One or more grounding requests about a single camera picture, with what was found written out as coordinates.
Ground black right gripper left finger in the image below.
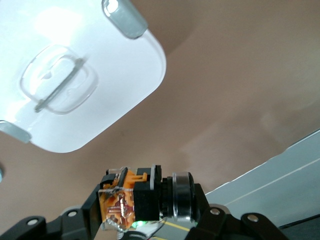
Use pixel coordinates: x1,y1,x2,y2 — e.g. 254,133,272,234
0,183,106,240

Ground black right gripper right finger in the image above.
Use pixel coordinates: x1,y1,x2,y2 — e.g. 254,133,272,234
189,183,289,240

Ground orange black push-button switch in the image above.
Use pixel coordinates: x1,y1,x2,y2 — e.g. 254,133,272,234
98,163,198,232

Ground white lidded box grey clips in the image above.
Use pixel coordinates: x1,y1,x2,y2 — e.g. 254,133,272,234
0,0,168,154

